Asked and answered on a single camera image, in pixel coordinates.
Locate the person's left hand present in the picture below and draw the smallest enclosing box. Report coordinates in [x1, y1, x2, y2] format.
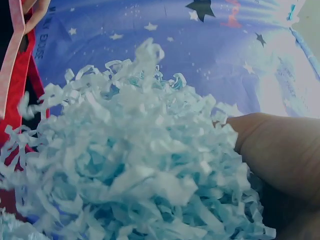
[24, 0, 49, 36]

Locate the person's right hand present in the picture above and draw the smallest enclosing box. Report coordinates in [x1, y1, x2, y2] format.
[225, 112, 320, 240]

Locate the bunch of light blue shredded paper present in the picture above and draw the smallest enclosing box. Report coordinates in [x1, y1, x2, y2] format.
[0, 37, 277, 240]

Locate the pink ribbon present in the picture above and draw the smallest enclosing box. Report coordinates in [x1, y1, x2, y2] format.
[0, 0, 35, 120]

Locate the red gift box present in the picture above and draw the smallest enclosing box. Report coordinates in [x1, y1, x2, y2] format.
[0, 7, 51, 222]

